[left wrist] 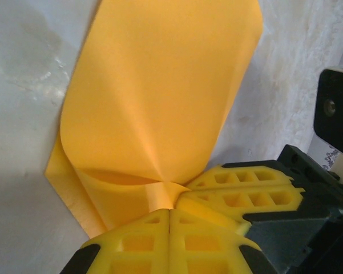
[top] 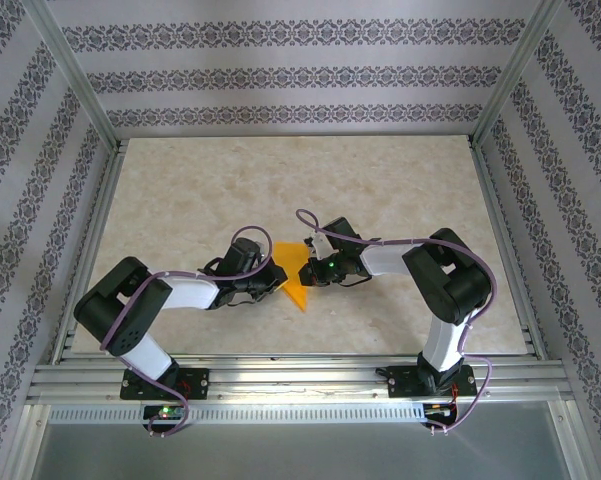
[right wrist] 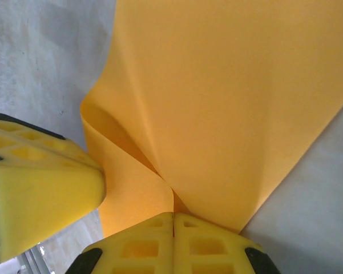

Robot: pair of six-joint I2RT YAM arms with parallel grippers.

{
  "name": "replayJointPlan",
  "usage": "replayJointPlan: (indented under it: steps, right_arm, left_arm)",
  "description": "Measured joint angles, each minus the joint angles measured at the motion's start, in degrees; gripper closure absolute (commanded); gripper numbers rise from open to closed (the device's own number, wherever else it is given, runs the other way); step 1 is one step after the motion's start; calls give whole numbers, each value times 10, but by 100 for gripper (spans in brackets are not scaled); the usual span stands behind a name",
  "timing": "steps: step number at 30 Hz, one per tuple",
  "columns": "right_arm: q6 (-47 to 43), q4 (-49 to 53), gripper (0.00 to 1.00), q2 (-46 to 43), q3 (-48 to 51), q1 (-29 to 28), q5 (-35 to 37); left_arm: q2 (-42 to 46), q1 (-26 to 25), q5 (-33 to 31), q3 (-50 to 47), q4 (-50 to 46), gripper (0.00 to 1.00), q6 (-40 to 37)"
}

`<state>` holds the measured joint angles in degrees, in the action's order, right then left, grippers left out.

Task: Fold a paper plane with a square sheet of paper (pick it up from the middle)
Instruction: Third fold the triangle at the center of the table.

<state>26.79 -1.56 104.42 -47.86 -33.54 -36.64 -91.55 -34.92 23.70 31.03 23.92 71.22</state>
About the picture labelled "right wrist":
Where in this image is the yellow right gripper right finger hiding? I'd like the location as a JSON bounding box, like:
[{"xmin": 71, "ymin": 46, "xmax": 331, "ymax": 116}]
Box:
[{"xmin": 173, "ymin": 212, "xmax": 282, "ymax": 274}]

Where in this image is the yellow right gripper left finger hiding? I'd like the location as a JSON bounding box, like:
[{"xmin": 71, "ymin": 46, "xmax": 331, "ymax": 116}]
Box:
[{"xmin": 67, "ymin": 212, "xmax": 174, "ymax": 274}]

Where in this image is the orange square paper sheet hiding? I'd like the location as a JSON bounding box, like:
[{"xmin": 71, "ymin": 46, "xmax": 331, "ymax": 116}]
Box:
[{"xmin": 80, "ymin": 0, "xmax": 343, "ymax": 238}]

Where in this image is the aluminium mounting rail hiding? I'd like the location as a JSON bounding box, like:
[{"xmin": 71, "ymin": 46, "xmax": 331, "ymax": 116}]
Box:
[{"xmin": 18, "ymin": 242, "xmax": 64, "ymax": 274}]

